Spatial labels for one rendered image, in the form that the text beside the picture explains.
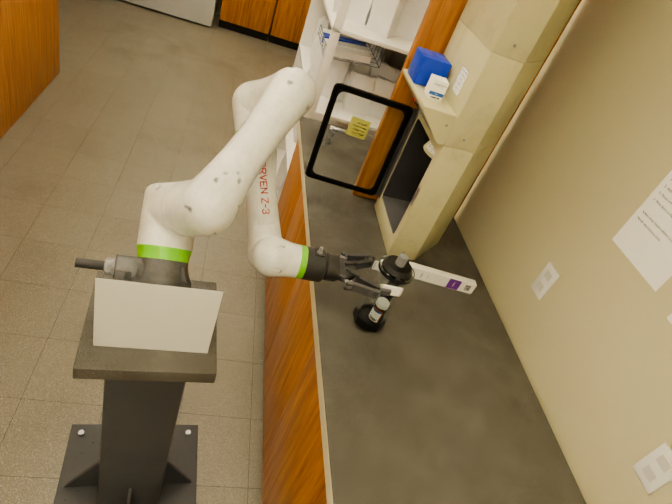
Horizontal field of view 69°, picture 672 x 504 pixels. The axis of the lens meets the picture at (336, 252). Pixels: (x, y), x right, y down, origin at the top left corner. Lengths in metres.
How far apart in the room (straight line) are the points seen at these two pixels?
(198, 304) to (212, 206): 0.24
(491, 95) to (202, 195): 0.92
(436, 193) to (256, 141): 0.74
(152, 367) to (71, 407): 1.08
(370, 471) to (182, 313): 0.57
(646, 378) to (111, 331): 1.30
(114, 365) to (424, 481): 0.78
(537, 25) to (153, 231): 1.14
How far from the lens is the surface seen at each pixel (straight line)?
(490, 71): 1.56
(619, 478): 1.54
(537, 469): 1.53
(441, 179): 1.69
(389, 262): 1.38
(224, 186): 1.11
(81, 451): 2.22
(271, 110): 1.25
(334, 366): 1.39
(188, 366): 1.29
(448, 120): 1.59
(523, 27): 1.56
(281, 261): 1.28
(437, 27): 1.87
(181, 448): 2.23
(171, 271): 1.22
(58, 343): 2.53
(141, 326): 1.25
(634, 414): 1.49
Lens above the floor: 1.98
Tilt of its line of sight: 36 degrees down
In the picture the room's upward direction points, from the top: 23 degrees clockwise
